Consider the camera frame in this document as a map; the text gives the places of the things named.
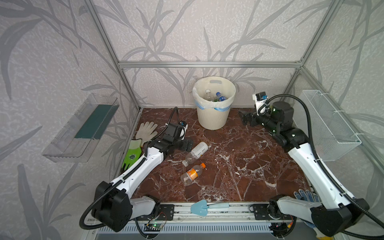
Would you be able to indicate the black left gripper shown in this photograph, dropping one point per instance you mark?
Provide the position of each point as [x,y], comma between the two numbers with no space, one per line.
[183,144]

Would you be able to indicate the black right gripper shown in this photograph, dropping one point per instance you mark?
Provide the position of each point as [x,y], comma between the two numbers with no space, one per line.
[252,118]

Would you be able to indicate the clear bottle orange label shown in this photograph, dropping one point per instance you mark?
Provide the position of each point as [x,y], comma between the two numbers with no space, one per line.
[189,177]

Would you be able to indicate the crushed clear bottle blue label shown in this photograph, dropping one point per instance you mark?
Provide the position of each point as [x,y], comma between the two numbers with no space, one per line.
[220,97]

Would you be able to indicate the clear bottle white cap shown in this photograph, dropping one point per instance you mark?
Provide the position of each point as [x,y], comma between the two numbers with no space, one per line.
[209,96]

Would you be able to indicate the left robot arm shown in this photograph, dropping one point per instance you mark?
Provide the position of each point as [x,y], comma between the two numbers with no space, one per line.
[114,205]

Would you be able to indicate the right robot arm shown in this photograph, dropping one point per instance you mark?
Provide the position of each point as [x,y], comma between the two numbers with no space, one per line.
[332,209]

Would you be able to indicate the translucent white bin liner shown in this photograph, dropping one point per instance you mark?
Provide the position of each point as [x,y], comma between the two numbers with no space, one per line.
[214,84]

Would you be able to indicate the white ribbed trash bin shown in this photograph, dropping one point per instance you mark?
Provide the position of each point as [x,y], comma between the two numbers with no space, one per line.
[212,119]

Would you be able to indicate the clear bottle white yellow label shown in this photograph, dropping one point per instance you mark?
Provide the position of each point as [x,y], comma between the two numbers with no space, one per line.
[195,153]

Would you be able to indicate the white knit glove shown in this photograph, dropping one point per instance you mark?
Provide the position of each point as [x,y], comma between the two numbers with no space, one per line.
[146,132]

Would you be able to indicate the green black work glove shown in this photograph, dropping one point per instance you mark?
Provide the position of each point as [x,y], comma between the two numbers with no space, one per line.
[133,154]

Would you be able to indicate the light blue garden trowel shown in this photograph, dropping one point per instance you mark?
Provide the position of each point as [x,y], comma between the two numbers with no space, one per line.
[201,208]

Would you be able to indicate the green circuit board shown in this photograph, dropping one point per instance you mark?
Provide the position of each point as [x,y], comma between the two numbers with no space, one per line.
[154,227]

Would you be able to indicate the blue dotted work glove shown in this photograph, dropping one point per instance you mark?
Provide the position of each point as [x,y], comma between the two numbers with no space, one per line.
[311,197]

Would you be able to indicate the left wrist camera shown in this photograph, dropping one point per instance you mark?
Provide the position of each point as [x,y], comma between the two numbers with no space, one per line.
[176,131]

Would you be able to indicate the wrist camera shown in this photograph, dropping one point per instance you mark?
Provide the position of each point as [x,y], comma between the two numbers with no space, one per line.
[260,100]
[176,131]

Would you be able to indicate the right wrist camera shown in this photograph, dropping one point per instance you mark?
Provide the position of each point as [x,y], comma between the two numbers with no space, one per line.
[260,100]

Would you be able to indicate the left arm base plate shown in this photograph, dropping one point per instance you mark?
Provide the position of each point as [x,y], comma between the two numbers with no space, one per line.
[162,212]

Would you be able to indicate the white wire mesh basket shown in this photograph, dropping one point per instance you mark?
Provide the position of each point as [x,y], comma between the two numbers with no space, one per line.
[333,136]

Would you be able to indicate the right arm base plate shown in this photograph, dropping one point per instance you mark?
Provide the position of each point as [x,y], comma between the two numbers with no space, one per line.
[261,211]

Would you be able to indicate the clear wall shelf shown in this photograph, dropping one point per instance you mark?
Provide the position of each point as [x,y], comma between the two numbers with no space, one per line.
[77,140]

